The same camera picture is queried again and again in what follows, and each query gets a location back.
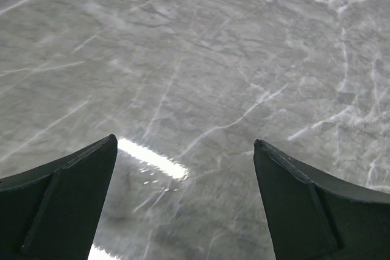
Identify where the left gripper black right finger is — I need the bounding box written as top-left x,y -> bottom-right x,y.
253,139 -> 389,260

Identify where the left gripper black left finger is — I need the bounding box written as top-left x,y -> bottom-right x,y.
1,135 -> 118,259

